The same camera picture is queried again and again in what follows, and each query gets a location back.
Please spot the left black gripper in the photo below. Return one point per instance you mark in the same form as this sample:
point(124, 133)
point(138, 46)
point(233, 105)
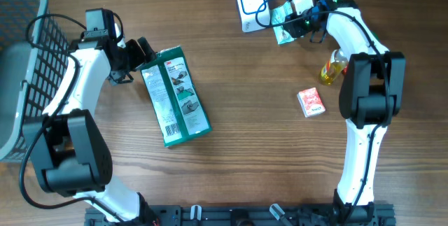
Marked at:
point(138, 57)

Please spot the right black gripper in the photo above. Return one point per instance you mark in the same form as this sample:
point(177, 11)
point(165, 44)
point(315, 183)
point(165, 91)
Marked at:
point(292, 28)

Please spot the yellow liquid bottle silver cap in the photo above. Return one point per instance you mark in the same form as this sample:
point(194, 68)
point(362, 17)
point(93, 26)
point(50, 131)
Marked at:
point(333, 67)

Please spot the light green wipes packet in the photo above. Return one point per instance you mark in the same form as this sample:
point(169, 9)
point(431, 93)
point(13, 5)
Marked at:
point(278, 16)

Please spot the green 3M gloves package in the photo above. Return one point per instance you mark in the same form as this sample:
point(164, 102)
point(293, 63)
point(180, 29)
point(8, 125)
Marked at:
point(177, 106)

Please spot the pink juice carton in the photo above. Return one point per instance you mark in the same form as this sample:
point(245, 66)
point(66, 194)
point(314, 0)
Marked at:
point(310, 102)

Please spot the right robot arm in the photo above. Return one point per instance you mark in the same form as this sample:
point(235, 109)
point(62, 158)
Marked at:
point(370, 96)

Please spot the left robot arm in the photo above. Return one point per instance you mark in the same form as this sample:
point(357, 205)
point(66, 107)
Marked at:
point(67, 160)

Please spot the white barcode scanner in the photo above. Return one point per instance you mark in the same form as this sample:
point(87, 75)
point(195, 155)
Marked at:
point(247, 12)

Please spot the grey plastic mesh basket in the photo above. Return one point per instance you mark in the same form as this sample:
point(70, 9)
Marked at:
point(29, 77)

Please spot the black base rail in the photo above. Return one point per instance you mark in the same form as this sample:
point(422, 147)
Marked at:
point(241, 215)

